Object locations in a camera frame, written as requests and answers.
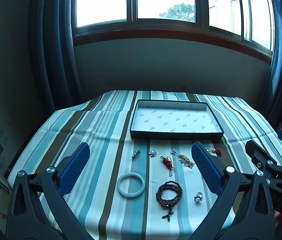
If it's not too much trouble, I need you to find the window with grey frames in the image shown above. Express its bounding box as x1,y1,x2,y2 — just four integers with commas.
71,0,275,53

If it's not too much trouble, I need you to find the red knot gold charm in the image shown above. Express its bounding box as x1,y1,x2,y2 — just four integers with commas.
160,156,176,178

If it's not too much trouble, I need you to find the dark red bead bracelet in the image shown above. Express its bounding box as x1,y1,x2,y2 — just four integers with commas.
156,181,183,222

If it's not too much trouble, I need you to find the small red gold charm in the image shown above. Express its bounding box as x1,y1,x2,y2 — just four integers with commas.
206,147,222,156

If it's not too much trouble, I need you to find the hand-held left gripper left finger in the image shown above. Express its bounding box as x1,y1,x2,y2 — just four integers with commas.
6,142,94,240

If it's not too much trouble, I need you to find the bright blue curtain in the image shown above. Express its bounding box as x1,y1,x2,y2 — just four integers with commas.
258,0,282,128

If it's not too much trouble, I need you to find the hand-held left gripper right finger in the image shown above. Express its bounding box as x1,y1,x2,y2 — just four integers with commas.
188,141,275,240

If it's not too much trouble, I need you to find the striped teal tablecloth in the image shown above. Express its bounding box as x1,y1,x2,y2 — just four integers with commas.
7,90,282,240

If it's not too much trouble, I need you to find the white jade bangle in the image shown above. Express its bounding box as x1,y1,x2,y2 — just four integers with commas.
117,173,146,198

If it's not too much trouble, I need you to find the green shallow box tray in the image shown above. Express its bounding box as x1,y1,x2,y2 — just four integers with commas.
130,99,224,140

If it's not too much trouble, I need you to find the dark blue curtain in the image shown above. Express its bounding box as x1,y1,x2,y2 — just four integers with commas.
30,0,84,111

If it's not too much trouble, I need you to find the brown wooden window sill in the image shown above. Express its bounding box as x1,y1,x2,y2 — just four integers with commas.
72,28,274,62

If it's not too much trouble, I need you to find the gold chain necklace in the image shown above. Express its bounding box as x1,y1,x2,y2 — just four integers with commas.
170,149,195,169

